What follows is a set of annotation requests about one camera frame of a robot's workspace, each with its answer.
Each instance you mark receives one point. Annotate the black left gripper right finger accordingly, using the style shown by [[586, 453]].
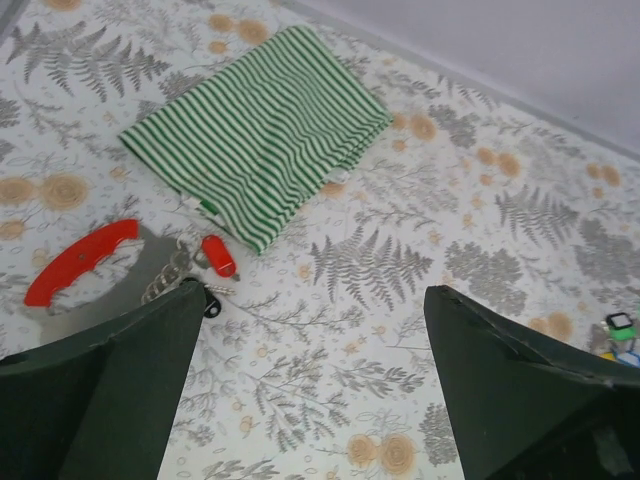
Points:
[[523, 405]]

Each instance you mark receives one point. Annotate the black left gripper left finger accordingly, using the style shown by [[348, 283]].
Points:
[[100, 404]]

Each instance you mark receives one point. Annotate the red handled carabiner keyring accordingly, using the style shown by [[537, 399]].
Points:
[[84, 256]]

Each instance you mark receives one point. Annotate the silver keys bunch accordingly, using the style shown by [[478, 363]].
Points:
[[186, 263]]

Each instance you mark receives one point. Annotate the red key tag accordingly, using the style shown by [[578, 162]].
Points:
[[218, 256]]

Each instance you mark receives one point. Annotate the green key tag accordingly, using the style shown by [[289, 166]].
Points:
[[620, 327]]

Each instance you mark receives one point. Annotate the green white striped cloth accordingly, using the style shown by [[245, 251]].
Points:
[[254, 142]]

